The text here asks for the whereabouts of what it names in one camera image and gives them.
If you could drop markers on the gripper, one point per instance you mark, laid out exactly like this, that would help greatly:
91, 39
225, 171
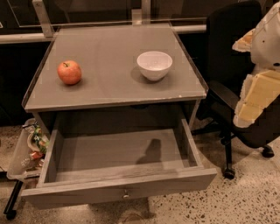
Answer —
268, 46

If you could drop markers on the grey top drawer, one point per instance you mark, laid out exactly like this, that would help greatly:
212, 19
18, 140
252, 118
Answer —
87, 165

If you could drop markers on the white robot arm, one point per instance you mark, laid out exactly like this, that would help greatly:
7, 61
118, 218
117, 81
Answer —
263, 42

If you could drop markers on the grey drawer cabinet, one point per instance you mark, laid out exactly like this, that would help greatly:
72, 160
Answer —
107, 57

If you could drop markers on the black office chair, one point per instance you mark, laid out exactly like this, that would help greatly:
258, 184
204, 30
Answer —
225, 71

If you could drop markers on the white ceramic bowl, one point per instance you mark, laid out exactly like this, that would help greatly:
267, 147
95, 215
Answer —
154, 65

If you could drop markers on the red apple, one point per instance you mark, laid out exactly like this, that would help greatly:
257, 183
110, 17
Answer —
69, 72

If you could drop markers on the clear plastic snack bin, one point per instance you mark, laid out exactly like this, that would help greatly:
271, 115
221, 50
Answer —
29, 155

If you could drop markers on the black cart leg with wheel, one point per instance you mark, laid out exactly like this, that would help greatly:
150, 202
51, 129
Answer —
9, 210

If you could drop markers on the metal rail with brackets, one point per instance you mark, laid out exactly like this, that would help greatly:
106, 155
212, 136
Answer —
35, 20

